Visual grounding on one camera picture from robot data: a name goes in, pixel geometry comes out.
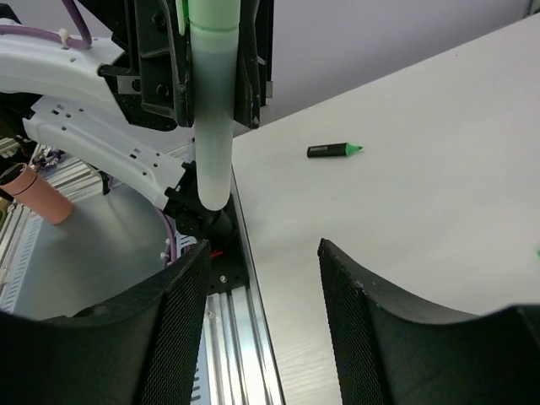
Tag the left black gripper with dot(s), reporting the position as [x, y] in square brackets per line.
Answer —
[152, 80]

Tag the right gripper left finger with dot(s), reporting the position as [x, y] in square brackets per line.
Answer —
[139, 347]

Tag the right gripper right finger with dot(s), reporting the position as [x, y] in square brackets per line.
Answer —
[393, 347]

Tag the light green highlighter pen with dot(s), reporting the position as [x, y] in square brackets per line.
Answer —
[214, 58]

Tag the light green pen cap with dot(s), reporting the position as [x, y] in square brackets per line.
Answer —
[212, 15]

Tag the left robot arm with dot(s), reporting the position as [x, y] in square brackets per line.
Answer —
[51, 93]

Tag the black green-tipped highlighter pen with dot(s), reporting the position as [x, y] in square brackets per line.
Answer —
[332, 150]

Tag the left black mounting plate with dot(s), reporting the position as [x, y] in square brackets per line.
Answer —
[228, 264]

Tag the pink cylindrical tube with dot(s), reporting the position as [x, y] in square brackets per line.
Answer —
[26, 186]

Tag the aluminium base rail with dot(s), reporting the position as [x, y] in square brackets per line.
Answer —
[113, 241]

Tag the white slotted cable duct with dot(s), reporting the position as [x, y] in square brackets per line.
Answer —
[19, 235]

